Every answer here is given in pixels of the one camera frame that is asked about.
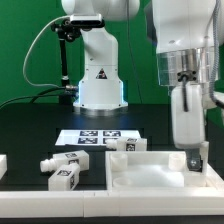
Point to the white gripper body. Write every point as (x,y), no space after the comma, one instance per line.
(187,111)

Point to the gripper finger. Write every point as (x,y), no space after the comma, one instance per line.
(193,160)

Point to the white square table top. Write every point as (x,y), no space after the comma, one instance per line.
(149,170)

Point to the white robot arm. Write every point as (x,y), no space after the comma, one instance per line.
(187,35)

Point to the white U-shaped obstacle fence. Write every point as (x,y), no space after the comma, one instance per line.
(108,203)

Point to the fiducial marker sheet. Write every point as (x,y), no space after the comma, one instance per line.
(92,137)

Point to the black camera on stand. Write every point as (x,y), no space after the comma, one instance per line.
(68,31)

